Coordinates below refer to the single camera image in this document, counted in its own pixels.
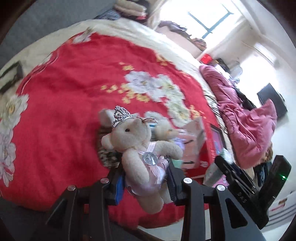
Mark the pink mask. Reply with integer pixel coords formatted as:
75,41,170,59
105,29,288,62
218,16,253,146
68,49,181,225
177,129,205,170

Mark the leopard print scrunchie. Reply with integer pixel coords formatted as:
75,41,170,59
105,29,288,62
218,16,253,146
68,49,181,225
97,126,121,169

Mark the grey tray with pink book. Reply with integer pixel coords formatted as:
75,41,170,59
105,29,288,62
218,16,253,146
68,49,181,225
203,125,233,187

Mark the pink fleece blanket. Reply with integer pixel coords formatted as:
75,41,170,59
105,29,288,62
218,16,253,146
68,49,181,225
199,65,278,169

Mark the red white cardboard box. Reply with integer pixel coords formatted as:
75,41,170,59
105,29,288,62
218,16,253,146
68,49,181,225
180,116,215,179

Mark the red floral blanket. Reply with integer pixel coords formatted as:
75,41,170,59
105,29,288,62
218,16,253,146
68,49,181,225
1,33,217,211

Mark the small cream teddy bear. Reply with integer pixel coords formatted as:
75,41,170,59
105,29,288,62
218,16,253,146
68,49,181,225
154,119,178,141

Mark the dark monitor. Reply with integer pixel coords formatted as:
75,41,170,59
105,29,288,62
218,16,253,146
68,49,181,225
257,83,287,120

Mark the small red box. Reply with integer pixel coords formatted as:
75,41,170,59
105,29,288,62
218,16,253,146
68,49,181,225
200,53,213,64

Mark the clothes pile on windowsill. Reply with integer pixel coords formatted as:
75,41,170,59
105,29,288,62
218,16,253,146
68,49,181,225
157,21,207,51

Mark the black plastic clip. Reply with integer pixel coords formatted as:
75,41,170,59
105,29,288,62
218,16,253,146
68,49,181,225
0,61,24,95

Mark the stack of folded clothes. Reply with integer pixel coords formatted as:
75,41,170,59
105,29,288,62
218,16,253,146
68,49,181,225
113,0,151,24

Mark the grey quilted sofa cushion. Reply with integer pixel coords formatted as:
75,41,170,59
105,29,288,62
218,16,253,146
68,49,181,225
1,1,115,67

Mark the black cable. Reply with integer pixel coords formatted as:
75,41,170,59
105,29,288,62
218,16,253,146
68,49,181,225
204,94,230,137

